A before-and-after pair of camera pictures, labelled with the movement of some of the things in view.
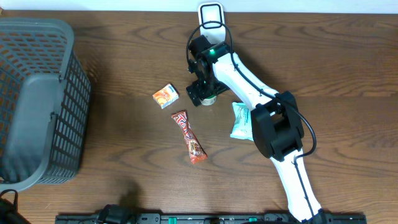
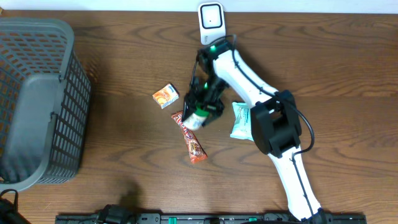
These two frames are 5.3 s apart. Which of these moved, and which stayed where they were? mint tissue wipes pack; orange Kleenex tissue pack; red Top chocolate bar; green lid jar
Moved: green lid jar
Stayed: orange Kleenex tissue pack; mint tissue wipes pack; red Top chocolate bar
